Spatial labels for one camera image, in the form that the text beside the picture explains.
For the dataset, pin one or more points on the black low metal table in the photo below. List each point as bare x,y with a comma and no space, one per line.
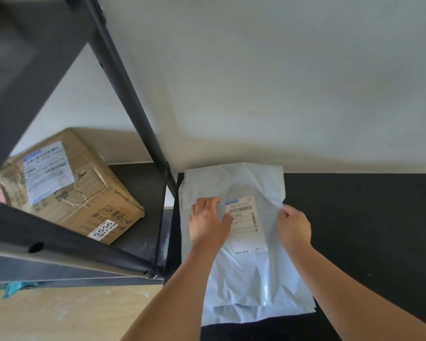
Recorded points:
358,216

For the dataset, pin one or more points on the person's left forearm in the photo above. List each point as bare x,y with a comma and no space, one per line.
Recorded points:
170,298

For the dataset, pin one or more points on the person's right hand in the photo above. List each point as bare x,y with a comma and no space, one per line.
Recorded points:
294,229

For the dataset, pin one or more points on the white mailer bag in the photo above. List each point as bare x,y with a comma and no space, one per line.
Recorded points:
255,280

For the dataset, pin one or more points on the bulky taped cardboard box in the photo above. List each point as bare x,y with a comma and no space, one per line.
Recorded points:
92,195

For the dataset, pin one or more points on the white poly mailer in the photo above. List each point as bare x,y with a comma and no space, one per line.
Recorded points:
234,316

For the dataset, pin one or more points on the black metal shelf rack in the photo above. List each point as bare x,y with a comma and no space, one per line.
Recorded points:
127,92

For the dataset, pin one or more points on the person's left hand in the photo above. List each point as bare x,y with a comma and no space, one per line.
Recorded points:
209,227

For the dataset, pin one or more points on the person's right forearm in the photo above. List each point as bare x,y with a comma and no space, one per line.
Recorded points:
358,298

